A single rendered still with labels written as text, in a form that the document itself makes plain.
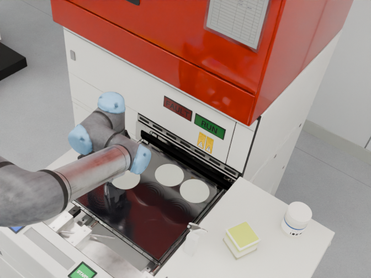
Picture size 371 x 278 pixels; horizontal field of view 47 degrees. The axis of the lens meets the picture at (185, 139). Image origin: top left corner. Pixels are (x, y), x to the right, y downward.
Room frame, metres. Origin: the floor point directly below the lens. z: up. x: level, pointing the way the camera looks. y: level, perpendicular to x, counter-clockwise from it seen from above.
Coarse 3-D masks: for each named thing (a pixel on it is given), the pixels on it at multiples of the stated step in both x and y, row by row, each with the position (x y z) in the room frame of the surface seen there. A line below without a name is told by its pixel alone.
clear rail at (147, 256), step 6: (78, 204) 0.78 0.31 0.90; (84, 210) 0.77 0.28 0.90; (90, 216) 0.75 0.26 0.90; (96, 216) 0.75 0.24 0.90; (102, 222) 0.73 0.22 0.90; (108, 228) 0.71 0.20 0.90; (114, 234) 0.70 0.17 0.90; (120, 234) 0.70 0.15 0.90; (126, 240) 0.68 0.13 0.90; (132, 246) 0.66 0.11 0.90; (144, 252) 0.65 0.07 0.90; (150, 258) 0.63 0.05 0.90; (156, 264) 0.62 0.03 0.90
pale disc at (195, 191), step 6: (192, 180) 0.95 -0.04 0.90; (198, 180) 0.95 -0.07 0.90; (186, 186) 0.92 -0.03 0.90; (192, 186) 0.92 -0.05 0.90; (198, 186) 0.93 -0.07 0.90; (204, 186) 0.93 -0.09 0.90; (180, 192) 0.89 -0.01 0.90; (186, 192) 0.90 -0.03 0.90; (192, 192) 0.90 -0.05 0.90; (198, 192) 0.90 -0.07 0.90; (204, 192) 0.91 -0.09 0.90; (186, 198) 0.87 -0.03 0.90; (192, 198) 0.87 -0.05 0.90; (198, 198) 0.88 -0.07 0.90; (204, 198) 0.88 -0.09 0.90
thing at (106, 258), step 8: (72, 224) 0.72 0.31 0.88; (88, 240) 0.67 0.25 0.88; (96, 240) 0.68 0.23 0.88; (80, 248) 0.64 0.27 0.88; (88, 248) 0.65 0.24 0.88; (96, 248) 0.65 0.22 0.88; (104, 248) 0.66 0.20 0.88; (88, 256) 0.62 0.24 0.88; (96, 256) 0.63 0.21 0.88; (104, 256) 0.63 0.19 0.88; (112, 256) 0.63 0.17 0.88; (120, 256) 0.64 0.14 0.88; (104, 264) 0.60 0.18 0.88; (112, 264) 0.61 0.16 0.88; (120, 264) 0.61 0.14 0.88; (128, 264) 0.62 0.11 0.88; (112, 272) 0.58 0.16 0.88; (120, 272) 0.59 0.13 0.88; (128, 272) 0.59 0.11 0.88; (136, 272) 0.59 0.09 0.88
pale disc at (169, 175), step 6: (162, 168) 0.99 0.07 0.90; (168, 168) 0.99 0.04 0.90; (174, 168) 0.99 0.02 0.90; (180, 168) 1.00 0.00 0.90; (156, 174) 0.95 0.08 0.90; (162, 174) 0.96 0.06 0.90; (168, 174) 0.96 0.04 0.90; (174, 174) 0.97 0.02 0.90; (180, 174) 0.97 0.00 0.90; (162, 180) 0.93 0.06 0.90; (168, 180) 0.93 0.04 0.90; (174, 180) 0.94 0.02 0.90; (180, 180) 0.94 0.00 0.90
